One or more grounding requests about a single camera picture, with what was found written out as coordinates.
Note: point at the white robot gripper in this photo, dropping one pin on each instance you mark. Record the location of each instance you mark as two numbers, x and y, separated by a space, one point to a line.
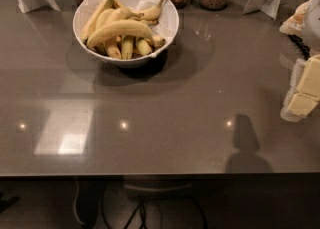
312 26

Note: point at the lower right short banana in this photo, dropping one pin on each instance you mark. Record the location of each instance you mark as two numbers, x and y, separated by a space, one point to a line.
143 46

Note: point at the short banana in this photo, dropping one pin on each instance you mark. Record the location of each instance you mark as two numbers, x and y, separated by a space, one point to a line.
127 47
143 46
112 49

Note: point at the upper right yellow banana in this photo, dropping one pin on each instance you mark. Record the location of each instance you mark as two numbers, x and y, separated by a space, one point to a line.
149 14

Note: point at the lower middle short banana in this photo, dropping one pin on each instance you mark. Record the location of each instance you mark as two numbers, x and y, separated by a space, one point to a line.
127 47

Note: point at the white paper bowl liner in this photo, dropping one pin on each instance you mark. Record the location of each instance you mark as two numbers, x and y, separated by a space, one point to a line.
126 33

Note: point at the white ceramic bowl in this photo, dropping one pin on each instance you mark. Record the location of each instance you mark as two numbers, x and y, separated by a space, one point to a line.
166 27

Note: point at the lower left short banana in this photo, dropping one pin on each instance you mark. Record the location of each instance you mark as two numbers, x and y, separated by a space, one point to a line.
112 49

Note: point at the large front yellow banana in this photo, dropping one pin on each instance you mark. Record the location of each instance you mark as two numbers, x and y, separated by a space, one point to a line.
122 27

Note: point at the middle yellow banana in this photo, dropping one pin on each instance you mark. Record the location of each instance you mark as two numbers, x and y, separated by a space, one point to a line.
110 15

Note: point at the long left yellow banana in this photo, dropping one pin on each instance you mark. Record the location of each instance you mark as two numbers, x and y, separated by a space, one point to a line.
89 27

